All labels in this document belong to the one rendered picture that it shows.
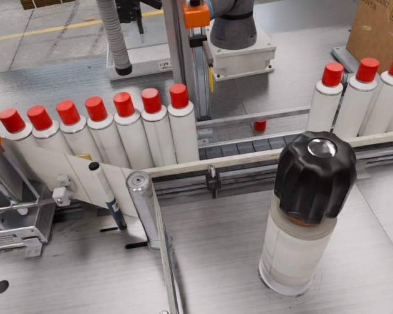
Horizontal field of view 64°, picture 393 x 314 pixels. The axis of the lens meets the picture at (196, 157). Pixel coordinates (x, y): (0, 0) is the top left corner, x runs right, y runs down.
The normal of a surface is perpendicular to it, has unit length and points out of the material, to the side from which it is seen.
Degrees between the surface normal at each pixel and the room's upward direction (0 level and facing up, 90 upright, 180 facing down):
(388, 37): 90
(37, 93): 0
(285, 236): 93
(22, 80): 0
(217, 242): 0
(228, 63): 90
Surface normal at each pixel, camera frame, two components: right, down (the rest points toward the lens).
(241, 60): 0.19, 0.71
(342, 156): 0.05, -0.60
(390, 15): -0.99, 0.15
